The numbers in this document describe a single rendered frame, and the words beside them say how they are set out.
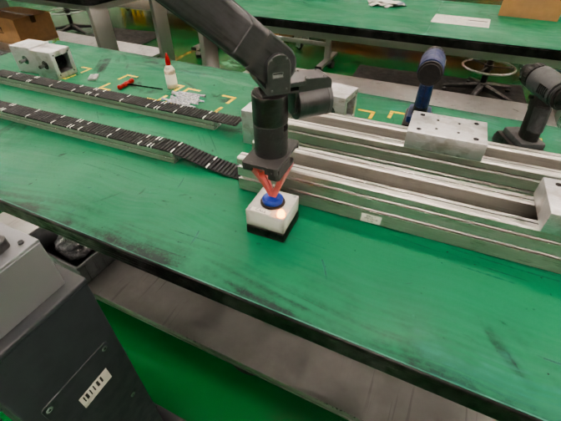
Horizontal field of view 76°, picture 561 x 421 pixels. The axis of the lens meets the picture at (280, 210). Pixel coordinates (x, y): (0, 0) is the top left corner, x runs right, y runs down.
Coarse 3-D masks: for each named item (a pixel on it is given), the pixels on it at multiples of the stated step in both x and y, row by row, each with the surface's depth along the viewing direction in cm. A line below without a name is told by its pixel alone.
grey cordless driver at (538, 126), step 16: (528, 64) 86; (544, 64) 83; (528, 80) 82; (544, 80) 78; (560, 80) 75; (528, 96) 83; (544, 96) 77; (560, 96) 75; (528, 112) 84; (544, 112) 80; (512, 128) 90; (528, 128) 84; (544, 128) 83; (512, 144) 88; (528, 144) 85; (544, 144) 85
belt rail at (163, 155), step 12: (12, 120) 108; (24, 120) 106; (36, 120) 103; (60, 132) 102; (72, 132) 101; (84, 132) 97; (108, 144) 96; (120, 144) 95; (132, 144) 92; (156, 156) 92; (168, 156) 91
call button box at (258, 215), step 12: (264, 192) 72; (252, 204) 69; (288, 204) 69; (252, 216) 68; (264, 216) 67; (276, 216) 66; (288, 216) 67; (252, 228) 70; (264, 228) 69; (276, 228) 67; (288, 228) 70; (276, 240) 69
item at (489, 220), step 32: (320, 160) 78; (352, 160) 76; (256, 192) 81; (288, 192) 77; (320, 192) 74; (352, 192) 72; (384, 192) 68; (416, 192) 68; (448, 192) 70; (480, 192) 68; (512, 192) 68; (384, 224) 72; (416, 224) 69; (448, 224) 66; (480, 224) 65; (512, 224) 61; (512, 256) 65; (544, 256) 62
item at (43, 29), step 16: (512, 0) 203; (528, 0) 200; (544, 0) 196; (560, 0) 193; (0, 16) 344; (16, 16) 344; (32, 16) 346; (48, 16) 359; (512, 16) 207; (528, 16) 203; (544, 16) 200; (0, 32) 352; (16, 32) 340; (32, 32) 350; (48, 32) 364
